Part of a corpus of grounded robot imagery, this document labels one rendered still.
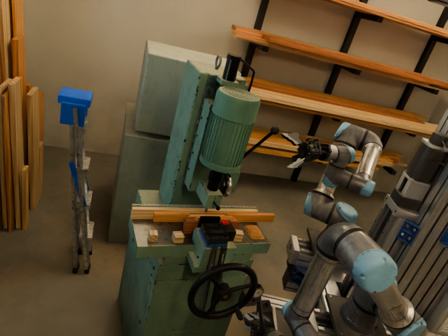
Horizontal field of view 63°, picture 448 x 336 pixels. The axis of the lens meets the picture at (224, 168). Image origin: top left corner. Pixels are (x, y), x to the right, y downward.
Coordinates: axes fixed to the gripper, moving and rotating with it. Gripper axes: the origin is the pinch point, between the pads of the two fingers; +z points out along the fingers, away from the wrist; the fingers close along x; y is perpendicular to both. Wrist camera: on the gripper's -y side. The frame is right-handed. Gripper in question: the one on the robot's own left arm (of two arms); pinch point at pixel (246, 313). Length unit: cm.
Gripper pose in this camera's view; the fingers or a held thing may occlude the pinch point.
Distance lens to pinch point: 156.0
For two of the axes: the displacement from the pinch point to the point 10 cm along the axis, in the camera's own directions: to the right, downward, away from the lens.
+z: -4.1, 0.1, 9.1
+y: -0.9, 9.9, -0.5
